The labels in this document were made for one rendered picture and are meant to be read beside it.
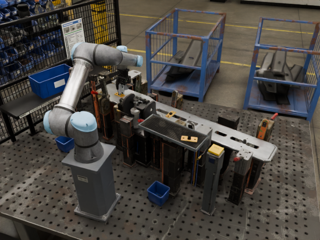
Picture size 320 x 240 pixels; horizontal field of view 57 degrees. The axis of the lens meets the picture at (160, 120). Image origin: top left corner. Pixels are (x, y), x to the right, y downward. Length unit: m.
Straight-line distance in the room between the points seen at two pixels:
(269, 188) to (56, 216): 1.30
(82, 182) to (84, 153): 0.18
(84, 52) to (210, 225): 1.17
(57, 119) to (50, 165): 0.74
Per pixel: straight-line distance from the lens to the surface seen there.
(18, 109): 2.25
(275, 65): 4.01
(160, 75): 4.49
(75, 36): 2.60
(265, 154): 1.81
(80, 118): 1.46
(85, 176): 1.59
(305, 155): 2.39
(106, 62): 1.64
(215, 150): 1.51
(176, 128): 1.64
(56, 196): 1.99
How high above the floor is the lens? 2.12
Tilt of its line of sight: 34 degrees down
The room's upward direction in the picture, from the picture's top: straight up
